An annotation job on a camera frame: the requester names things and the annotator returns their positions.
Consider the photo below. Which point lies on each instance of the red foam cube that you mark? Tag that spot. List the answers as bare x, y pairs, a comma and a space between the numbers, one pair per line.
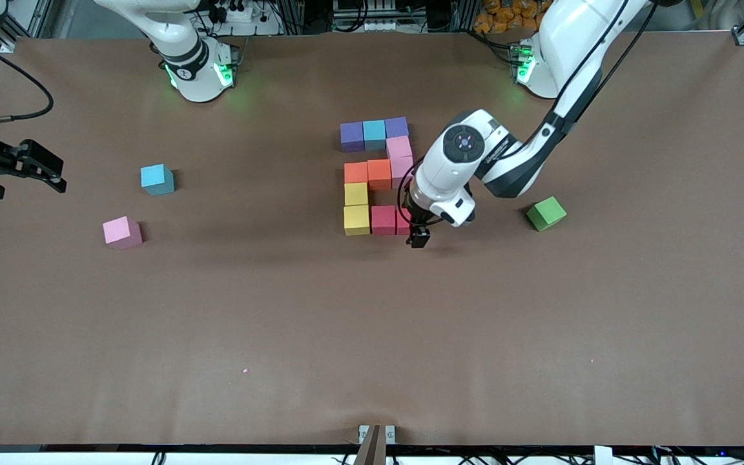
402, 223
383, 221

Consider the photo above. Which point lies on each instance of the pink foam cube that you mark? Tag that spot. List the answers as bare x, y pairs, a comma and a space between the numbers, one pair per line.
120, 231
399, 147
400, 171

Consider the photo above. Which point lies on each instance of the orange foam cube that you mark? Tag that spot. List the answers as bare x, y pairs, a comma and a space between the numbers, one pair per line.
356, 173
379, 174

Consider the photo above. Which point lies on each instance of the yellow foam cube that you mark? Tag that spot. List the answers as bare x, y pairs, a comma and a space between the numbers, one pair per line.
356, 221
356, 194

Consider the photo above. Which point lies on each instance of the purple foam cube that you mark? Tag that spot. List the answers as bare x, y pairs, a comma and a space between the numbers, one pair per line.
351, 137
396, 127

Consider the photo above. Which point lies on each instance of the cyan foam cube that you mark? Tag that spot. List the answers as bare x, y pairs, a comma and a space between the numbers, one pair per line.
155, 177
374, 134

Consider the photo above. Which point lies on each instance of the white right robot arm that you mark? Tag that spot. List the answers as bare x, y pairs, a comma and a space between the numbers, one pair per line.
201, 81

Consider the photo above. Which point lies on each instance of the green foam cube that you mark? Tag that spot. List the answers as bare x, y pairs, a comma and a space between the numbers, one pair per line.
546, 213

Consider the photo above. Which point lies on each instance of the orange yellow objects bag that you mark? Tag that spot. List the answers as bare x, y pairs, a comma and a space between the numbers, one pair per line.
507, 16

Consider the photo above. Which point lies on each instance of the brown wooden strip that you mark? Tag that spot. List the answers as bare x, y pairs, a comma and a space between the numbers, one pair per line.
372, 452

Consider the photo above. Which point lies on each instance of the white power strip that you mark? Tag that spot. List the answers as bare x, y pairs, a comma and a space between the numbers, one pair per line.
243, 13

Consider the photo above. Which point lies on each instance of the small white box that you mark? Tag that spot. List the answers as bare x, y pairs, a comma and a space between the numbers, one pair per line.
602, 456

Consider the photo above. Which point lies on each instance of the small metal bracket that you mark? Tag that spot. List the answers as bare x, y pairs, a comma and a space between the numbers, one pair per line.
363, 431

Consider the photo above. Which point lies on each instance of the aluminium frame post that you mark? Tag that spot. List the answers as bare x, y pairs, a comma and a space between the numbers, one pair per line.
294, 16
465, 16

